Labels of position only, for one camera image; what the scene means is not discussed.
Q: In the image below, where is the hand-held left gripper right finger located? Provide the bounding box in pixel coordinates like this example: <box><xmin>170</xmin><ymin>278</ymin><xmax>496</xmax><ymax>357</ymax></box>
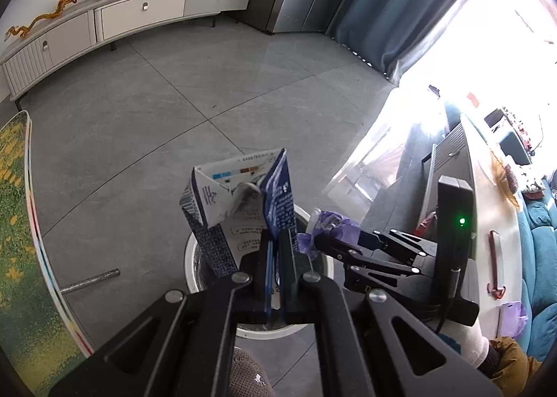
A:
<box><xmin>277</xmin><ymin>227</ymin><xmax>501</xmax><ymax>397</ymax></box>

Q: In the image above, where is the teal sofa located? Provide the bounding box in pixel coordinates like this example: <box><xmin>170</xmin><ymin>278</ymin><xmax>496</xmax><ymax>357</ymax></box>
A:
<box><xmin>518</xmin><ymin>180</ymin><xmax>557</xmax><ymax>363</ymax></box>

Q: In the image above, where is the golden dragon figurine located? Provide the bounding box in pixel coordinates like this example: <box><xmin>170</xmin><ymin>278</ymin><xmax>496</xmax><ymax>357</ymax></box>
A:
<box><xmin>5</xmin><ymin>0</ymin><xmax>81</xmax><ymax>41</ymax></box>

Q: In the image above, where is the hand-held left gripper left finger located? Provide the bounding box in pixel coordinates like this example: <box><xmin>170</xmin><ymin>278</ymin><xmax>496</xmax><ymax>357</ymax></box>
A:
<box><xmin>48</xmin><ymin>227</ymin><xmax>274</xmax><ymax>397</ymax></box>

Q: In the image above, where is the metal table leg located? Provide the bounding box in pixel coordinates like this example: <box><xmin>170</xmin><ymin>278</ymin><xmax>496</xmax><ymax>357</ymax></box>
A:
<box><xmin>61</xmin><ymin>269</ymin><xmax>120</xmax><ymax>295</ymax></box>

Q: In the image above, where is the blue curtain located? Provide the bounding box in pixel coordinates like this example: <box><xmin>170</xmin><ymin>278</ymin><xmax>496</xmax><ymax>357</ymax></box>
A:
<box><xmin>324</xmin><ymin>0</ymin><xmax>497</xmax><ymax>87</ymax></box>

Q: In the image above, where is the purple plastic bag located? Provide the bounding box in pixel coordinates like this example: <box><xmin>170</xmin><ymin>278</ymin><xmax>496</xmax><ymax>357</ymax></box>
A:
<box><xmin>498</xmin><ymin>301</ymin><xmax>528</xmax><ymax>337</ymax></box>

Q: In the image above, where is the white desk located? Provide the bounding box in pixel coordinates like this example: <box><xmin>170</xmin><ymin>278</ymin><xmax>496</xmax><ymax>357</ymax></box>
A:
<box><xmin>418</xmin><ymin>110</ymin><xmax>523</xmax><ymax>337</ymax></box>

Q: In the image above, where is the blue white milk carton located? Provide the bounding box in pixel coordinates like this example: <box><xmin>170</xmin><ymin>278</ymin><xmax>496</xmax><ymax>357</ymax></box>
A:
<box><xmin>179</xmin><ymin>148</ymin><xmax>299</xmax><ymax>278</ymax></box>

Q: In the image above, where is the grey knit cloth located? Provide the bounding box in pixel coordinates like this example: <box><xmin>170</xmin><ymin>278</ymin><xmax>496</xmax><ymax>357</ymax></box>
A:
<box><xmin>228</xmin><ymin>347</ymin><xmax>276</xmax><ymax>397</ymax></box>

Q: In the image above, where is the white television cabinet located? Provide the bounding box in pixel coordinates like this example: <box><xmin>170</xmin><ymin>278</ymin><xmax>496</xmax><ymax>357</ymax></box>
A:
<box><xmin>0</xmin><ymin>0</ymin><xmax>254</xmax><ymax>111</ymax></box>

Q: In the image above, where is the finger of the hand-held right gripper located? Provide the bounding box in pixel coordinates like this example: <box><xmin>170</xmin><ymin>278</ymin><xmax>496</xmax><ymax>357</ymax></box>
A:
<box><xmin>343</xmin><ymin>250</ymin><xmax>437</xmax><ymax>294</ymax></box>
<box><xmin>314</xmin><ymin>229</ymin><xmax>437</xmax><ymax>259</ymax></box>

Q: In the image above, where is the landscape print table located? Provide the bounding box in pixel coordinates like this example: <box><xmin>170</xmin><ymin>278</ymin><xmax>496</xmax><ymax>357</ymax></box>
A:
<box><xmin>0</xmin><ymin>110</ymin><xmax>95</xmax><ymax>397</ymax></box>

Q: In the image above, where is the red plastic bag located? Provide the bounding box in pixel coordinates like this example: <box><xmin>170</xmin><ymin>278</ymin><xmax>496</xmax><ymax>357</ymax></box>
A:
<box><xmin>415</xmin><ymin>212</ymin><xmax>438</xmax><ymax>237</ymax></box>

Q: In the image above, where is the purple wrapper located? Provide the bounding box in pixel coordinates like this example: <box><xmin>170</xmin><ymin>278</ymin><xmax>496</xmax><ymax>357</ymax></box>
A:
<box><xmin>297</xmin><ymin>208</ymin><xmax>362</xmax><ymax>261</ymax></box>

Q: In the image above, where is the white trash bin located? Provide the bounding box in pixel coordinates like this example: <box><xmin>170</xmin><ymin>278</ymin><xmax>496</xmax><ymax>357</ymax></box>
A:
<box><xmin>183</xmin><ymin>203</ymin><xmax>335</xmax><ymax>340</ymax></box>

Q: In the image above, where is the person's right forearm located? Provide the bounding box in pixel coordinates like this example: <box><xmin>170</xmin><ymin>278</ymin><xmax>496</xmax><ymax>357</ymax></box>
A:
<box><xmin>448</xmin><ymin>319</ymin><xmax>544</xmax><ymax>397</ymax></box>

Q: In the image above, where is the brown snack bag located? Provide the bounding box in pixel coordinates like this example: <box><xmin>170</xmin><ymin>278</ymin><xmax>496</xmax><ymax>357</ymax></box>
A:
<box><xmin>489</xmin><ymin>149</ymin><xmax>523</xmax><ymax>211</ymax></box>

